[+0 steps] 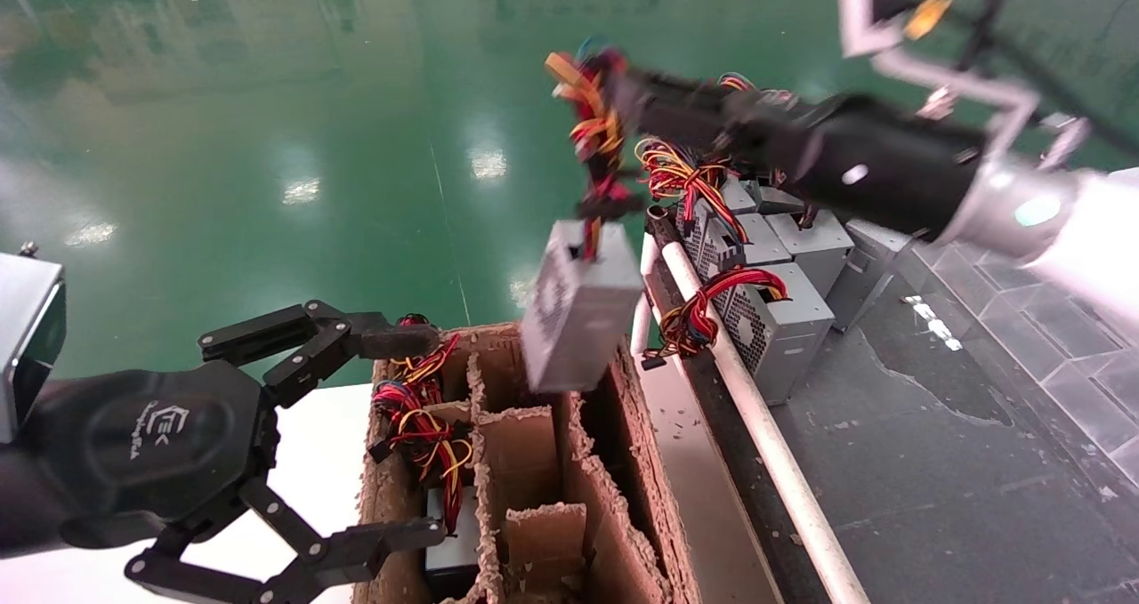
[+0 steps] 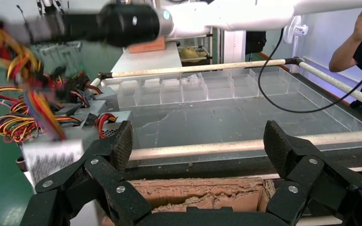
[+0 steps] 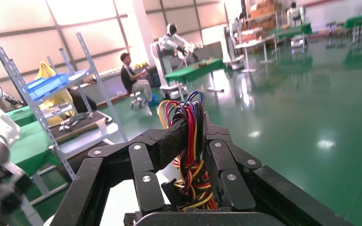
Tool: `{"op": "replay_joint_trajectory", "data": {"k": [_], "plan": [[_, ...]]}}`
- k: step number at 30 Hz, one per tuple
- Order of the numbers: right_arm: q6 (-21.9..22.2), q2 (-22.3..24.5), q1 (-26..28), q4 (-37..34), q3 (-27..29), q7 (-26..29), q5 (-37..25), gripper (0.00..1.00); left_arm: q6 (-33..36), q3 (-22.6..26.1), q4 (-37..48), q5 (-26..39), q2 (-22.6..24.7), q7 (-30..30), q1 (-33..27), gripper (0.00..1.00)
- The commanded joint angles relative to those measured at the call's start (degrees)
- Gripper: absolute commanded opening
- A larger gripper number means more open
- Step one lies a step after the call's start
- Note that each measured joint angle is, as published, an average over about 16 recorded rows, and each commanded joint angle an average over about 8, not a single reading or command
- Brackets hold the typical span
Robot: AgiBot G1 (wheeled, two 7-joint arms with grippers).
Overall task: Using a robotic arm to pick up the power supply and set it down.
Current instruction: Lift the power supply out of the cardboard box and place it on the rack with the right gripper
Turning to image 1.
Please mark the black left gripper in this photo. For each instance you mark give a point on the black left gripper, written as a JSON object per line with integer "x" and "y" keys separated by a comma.
{"x": 151, "y": 444}

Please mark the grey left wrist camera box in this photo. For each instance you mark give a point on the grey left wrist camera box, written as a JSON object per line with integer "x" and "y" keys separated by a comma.
{"x": 27, "y": 337}

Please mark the white pvc frame pipe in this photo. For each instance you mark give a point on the white pvc frame pipe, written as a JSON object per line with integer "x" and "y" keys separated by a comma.
{"x": 774, "y": 444}
{"x": 642, "y": 319}

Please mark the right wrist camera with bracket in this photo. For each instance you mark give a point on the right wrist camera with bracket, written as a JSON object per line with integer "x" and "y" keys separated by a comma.
{"x": 859, "y": 8}

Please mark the clear acrylic divider tray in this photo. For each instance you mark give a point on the clear acrylic divider tray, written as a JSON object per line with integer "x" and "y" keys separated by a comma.
{"x": 1050, "y": 364}

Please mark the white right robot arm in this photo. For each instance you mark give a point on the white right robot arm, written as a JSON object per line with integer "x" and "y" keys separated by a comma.
{"x": 1094, "y": 239}

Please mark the torn cardboard divider box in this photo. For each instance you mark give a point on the torn cardboard divider box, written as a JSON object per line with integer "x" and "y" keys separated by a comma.
{"x": 534, "y": 453}

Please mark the grey computer power supply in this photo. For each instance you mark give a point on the grey computer power supply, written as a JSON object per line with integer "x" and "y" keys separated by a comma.
{"x": 578, "y": 310}
{"x": 792, "y": 319}
{"x": 739, "y": 197}
{"x": 454, "y": 533}
{"x": 761, "y": 239}
{"x": 779, "y": 199}
{"x": 814, "y": 244}
{"x": 868, "y": 266}

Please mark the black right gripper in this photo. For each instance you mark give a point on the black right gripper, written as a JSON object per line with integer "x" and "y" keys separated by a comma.
{"x": 872, "y": 164}

